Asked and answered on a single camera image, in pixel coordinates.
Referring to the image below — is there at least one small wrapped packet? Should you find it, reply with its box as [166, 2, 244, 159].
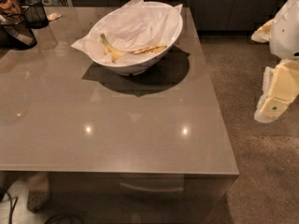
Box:
[47, 12, 61, 21]

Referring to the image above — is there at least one yellow banana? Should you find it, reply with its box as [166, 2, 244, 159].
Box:
[100, 34, 166, 63]

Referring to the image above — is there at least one white paper liner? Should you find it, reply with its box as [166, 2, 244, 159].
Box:
[70, 0, 183, 67]

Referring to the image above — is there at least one black floor cable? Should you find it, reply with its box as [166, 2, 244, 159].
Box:
[4, 191, 19, 224]

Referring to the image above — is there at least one black mesh basket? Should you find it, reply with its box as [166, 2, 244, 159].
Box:
[0, 14, 37, 49]

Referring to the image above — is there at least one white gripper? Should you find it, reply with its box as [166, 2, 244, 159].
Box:
[251, 0, 299, 123]

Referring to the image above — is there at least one black mesh pen cup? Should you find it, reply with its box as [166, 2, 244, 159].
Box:
[20, 0, 49, 29]

